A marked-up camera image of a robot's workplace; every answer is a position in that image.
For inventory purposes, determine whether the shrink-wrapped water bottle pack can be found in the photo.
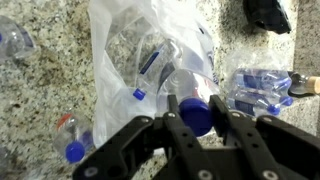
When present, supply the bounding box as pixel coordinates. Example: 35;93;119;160
224;49;296;118

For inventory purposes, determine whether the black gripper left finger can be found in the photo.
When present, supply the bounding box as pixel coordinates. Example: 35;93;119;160
72;94;216;180

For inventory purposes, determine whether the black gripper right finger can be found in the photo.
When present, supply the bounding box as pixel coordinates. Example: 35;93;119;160
209;94;320;180

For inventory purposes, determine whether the dark jar with cork lid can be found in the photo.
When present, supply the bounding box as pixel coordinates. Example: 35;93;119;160
288;71;320;98

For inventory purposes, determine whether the black and silver appliance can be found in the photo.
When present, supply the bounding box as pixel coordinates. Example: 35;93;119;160
243;0;293;35

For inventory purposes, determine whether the clear plastic bag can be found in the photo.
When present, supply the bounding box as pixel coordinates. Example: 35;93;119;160
87;0;221;149

